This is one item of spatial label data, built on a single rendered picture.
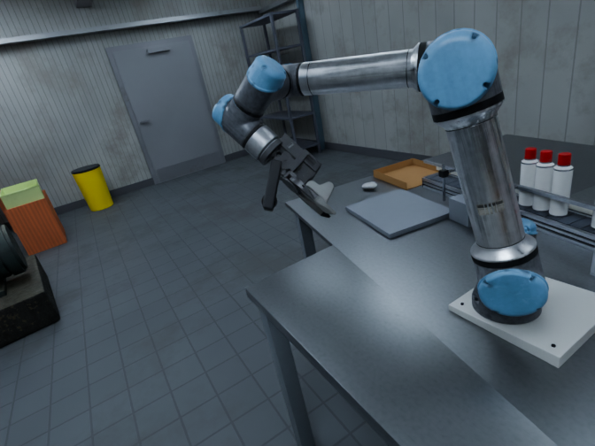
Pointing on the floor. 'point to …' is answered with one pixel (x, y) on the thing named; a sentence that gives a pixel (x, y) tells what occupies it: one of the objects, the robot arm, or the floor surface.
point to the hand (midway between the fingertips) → (327, 214)
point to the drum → (93, 187)
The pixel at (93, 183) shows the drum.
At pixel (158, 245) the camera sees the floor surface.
